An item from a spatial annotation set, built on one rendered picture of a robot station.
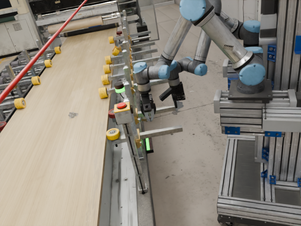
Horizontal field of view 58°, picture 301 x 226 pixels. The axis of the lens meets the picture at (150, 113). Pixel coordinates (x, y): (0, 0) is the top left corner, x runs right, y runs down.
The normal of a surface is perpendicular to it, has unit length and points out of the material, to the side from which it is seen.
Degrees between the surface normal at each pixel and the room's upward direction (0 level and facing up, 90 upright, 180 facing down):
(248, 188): 0
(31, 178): 0
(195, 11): 84
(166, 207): 0
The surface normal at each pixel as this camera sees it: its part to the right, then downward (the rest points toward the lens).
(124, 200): -0.17, -0.85
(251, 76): -0.17, 0.61
